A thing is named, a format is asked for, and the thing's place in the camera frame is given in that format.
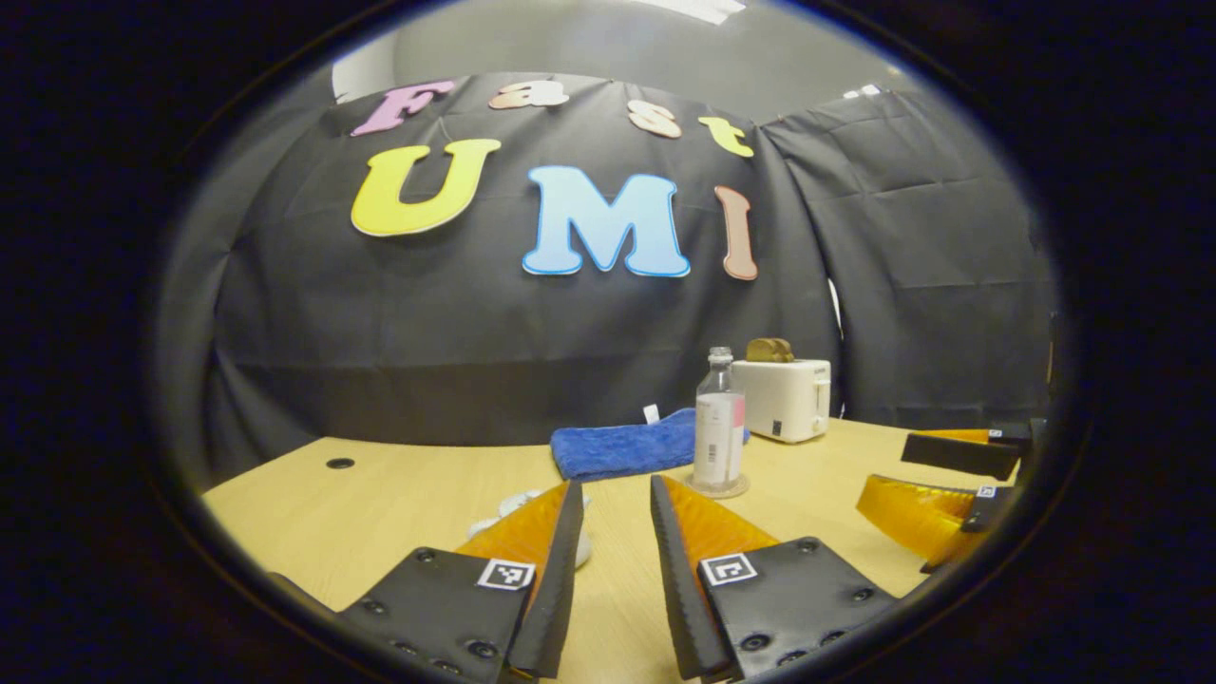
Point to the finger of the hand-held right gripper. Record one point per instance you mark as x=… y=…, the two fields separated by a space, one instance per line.
x=983 y=508
x=959 y=454

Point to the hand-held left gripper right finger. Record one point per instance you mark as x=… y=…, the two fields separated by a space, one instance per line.
x=679 y=589

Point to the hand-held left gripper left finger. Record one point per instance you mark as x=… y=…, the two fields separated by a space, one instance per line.
x=560 y=589

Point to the white teacup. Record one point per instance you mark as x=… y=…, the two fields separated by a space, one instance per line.
x=584 y=551

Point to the round wooden coaster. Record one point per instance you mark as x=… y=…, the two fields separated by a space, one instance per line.
x=693 y=486

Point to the clear plastic water bottle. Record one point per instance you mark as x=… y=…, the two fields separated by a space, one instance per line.
x=717 y=437

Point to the blue towel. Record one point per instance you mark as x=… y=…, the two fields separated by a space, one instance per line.
x=617 y=446

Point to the white toaster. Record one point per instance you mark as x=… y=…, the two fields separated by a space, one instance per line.
x=788 y=399

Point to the brown bread slice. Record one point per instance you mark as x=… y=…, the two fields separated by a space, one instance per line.
x=758 y=351
x=785 y=350

